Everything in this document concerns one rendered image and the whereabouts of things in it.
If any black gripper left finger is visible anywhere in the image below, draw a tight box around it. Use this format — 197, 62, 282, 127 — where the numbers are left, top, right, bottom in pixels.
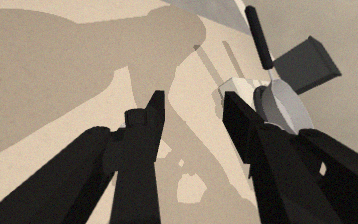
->
0, 90, 165, 224

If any white hot plate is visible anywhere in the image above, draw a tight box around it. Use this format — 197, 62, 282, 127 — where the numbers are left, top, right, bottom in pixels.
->
219, 77, 270, 122

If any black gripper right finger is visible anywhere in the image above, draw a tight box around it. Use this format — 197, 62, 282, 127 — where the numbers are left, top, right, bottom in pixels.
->
222, 91, 358, 224

